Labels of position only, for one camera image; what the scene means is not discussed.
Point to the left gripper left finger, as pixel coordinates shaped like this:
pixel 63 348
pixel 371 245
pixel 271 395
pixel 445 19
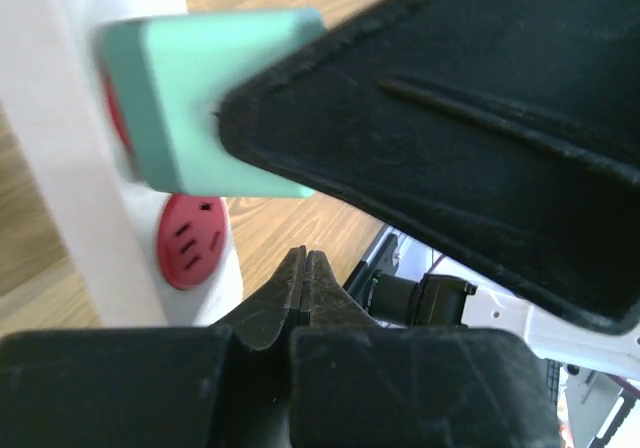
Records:
pixel 302 292

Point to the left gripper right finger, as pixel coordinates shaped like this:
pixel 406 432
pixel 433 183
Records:
pixel 503 133

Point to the white power strip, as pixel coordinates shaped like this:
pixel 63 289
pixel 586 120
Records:
pixel 53 97

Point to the green plug adapter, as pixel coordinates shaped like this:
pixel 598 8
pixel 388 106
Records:
pixel 170 73

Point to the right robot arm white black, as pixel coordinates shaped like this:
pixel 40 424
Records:
pixel 447 300

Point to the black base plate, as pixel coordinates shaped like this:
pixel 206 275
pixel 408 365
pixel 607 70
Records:
pixel 378 259

